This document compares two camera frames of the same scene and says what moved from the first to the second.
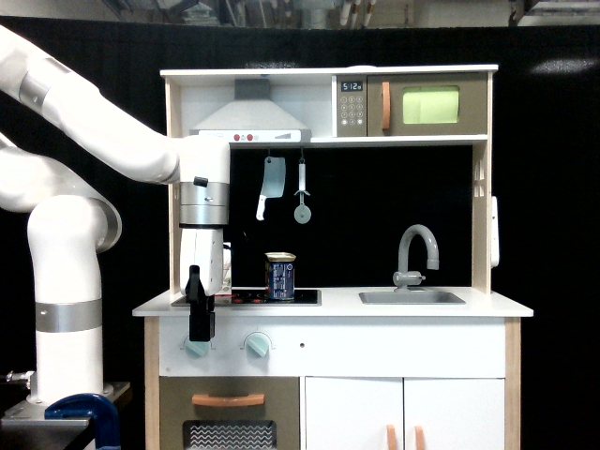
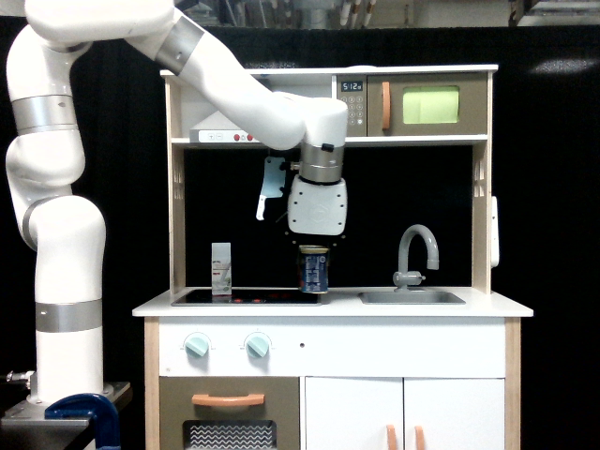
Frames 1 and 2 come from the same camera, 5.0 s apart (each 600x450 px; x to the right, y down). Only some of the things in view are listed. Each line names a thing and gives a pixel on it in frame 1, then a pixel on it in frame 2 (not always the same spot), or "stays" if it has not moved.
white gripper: (203, 249) -> (317, 208)
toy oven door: (230, 412) stays
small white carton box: (226, 284) stays
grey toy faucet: (405, 277) stays
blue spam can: (280, 275) -> (313, 269)
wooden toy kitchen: (360, 313) stays
